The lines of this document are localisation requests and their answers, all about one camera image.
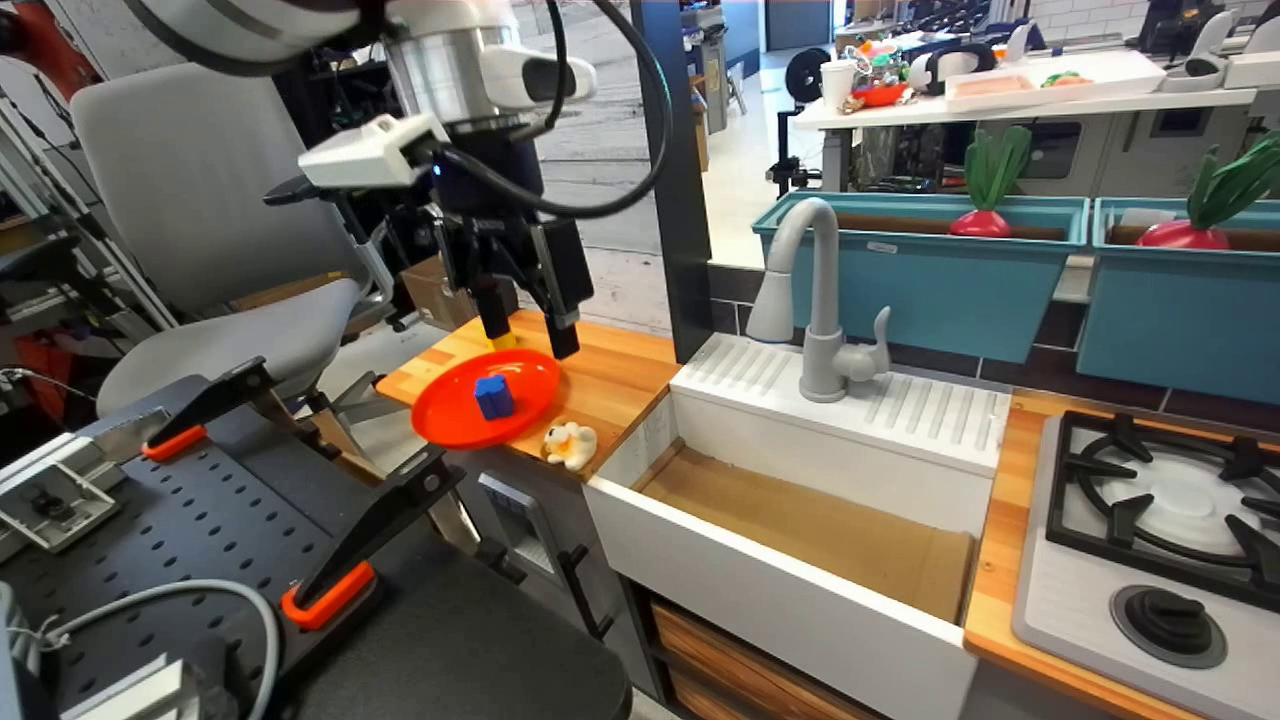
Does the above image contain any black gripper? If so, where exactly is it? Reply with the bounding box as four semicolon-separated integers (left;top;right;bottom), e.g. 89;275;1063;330
426;126;598;362

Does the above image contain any small white doll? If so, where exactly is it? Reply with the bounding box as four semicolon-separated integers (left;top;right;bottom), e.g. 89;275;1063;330
539;415;598;470

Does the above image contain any small blue cube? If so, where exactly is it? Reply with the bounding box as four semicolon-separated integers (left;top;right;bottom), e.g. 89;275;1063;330
471;373;519;424

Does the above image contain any cardboard box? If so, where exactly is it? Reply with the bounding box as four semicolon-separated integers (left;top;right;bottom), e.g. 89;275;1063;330
395;251;488;330

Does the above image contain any red round plate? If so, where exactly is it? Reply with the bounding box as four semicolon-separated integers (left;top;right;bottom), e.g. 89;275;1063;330
408;346;566;453

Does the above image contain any grey toy faucet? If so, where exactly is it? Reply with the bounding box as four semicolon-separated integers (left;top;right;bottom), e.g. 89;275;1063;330
743;197;896;407

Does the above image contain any grey office chair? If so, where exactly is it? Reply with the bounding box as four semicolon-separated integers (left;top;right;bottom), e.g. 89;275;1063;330
69;59;400;415

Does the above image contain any white toy sink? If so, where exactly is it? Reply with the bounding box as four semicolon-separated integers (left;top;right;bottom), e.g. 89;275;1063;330
579;328;1015;720

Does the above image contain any teal planter box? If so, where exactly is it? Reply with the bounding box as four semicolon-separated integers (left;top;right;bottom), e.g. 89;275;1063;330
1070;193;1280;407
747;188;1093;368

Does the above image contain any wooden drawer front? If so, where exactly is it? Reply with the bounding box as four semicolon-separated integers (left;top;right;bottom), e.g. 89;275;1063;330
647;594;883;720

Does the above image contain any red toy radish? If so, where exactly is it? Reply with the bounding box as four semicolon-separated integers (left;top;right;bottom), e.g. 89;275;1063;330
1130;137;1280;257
943;121;1035;239

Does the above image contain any white background table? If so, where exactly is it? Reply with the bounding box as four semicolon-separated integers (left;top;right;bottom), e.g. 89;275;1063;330
792;49;1280;197

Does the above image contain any toy gas stove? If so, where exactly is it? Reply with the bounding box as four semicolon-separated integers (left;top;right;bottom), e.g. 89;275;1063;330
1011;405;1280;720

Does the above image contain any black vertical post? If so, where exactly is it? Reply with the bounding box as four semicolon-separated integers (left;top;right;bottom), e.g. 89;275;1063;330
629;0;716;368

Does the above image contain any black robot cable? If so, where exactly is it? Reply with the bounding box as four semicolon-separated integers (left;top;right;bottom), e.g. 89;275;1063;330
436;0;681;223

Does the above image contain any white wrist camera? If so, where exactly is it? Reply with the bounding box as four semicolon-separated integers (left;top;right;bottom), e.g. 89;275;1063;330
290;109;449;193

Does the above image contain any black clamp with orange handle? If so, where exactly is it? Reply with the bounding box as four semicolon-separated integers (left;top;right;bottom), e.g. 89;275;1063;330
276;453;457;634
135;356;280;466

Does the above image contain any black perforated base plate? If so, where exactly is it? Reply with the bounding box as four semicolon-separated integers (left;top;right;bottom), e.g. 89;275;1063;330
0;398;405;720

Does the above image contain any grey cable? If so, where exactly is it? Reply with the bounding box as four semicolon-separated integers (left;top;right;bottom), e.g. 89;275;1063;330
8;575;282;720

